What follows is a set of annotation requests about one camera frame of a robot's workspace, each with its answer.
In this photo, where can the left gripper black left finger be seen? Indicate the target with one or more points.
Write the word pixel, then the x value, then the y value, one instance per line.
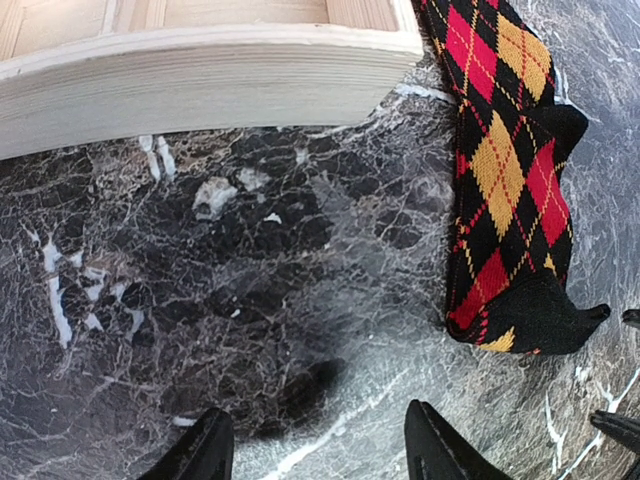
pixel 204 452

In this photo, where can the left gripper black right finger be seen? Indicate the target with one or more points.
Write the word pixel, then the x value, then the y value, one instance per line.
pixel 435 450

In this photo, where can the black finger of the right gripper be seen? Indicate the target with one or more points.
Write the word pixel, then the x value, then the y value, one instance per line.
pixel 631 318
pixel 622 429

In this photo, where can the argyle black red orange sock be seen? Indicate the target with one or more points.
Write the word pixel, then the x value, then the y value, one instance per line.
pixel 512 234

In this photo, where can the wooden compartment tray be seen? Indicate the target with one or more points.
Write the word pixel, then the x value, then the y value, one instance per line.
pixel 77 72

